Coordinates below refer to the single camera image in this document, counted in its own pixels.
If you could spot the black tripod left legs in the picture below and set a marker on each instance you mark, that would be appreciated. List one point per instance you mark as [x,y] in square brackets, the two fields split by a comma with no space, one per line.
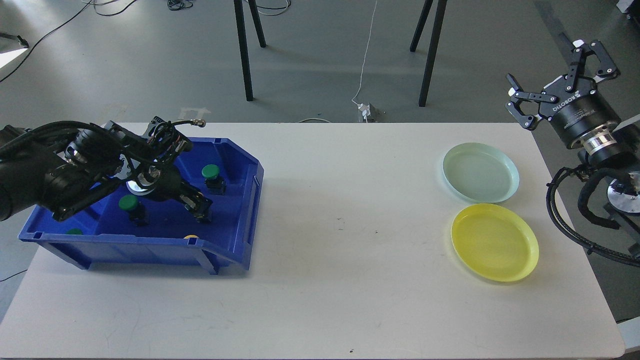
[242,41]

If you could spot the green button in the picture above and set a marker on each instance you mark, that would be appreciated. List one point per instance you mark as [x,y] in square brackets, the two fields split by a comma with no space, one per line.
[137,213]
[214,181]

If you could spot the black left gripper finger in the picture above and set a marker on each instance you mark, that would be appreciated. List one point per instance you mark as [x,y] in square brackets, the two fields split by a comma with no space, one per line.
[193,199]

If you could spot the yellow plate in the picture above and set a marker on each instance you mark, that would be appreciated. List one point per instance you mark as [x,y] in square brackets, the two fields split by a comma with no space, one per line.
[494,243]

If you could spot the black tripod right legs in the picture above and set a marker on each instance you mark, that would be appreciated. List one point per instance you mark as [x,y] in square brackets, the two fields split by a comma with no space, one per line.
[435,36]

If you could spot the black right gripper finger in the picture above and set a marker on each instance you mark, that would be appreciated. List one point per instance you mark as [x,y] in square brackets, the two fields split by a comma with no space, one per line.
[518,96]
[607,69]

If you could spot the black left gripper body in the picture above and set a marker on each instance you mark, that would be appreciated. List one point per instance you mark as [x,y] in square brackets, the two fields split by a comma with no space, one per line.
[168,186]

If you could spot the black tripod legs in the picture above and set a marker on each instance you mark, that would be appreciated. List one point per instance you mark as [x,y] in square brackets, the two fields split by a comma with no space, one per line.
[435,36]
[242,41]

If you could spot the green button front corner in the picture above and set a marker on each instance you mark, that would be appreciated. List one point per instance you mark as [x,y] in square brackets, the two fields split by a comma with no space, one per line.
[74,231]

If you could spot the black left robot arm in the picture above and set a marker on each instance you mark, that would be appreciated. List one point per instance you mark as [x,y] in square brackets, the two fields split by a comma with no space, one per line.
[67,166]

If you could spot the white power adapter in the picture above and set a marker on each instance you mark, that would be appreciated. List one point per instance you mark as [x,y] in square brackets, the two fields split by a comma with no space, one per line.
[368,113]

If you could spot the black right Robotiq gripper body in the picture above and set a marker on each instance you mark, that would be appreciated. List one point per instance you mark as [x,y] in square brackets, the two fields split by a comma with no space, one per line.
[578,112]

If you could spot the light green plate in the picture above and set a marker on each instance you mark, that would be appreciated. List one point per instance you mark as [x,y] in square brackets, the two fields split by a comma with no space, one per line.
[480,173]

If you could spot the blue plastic bin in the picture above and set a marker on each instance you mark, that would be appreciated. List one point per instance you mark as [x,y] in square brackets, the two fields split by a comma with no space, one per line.
[111,238]

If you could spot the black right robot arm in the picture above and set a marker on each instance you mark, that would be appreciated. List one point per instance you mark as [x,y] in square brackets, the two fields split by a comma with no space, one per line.
[608,150]

